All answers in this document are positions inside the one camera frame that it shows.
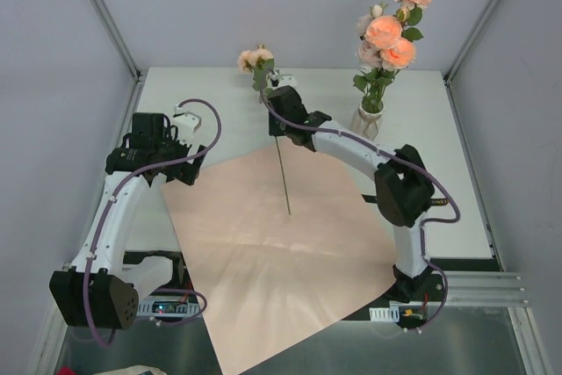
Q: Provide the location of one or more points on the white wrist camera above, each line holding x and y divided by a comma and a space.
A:
283, 81
187, 124

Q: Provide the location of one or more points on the black ribbon gold lettering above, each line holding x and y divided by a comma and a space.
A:
371, 199

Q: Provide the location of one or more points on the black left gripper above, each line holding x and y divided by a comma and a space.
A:
188, 169

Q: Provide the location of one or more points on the left aluminium frame post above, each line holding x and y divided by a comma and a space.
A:
116, 38

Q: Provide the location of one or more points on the right white cable duct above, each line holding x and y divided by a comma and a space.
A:
384, 314

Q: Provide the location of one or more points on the white ribbed vase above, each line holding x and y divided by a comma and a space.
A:
366, 124

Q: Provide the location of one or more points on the left white cable duct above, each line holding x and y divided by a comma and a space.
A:
166, 308

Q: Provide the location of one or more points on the white cable duct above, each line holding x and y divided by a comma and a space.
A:
166, 308
384, 314

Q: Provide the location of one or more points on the beige cloth bottom edge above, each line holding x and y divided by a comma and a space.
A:
135, 370

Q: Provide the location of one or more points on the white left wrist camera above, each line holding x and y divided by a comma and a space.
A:
187, 124

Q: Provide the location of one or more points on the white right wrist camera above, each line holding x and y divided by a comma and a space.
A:
283, 81

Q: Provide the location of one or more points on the right aluminium frame post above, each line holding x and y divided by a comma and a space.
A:
471, 40

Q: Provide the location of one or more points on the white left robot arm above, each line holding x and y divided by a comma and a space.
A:
98, 288

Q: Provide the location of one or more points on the pink wrapping paper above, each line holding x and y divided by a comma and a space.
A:
282, 245

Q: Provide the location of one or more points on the pink flower stem pale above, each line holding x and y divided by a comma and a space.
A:
372, 78

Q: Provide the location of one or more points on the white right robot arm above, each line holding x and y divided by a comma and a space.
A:
403, 191

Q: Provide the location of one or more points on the aluminium frame post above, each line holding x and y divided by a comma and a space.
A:
116, 38
471, 40

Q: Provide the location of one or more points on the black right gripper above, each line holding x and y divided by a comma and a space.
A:
277, 97

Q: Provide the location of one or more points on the red object bottom edge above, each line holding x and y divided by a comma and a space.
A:
65, 371

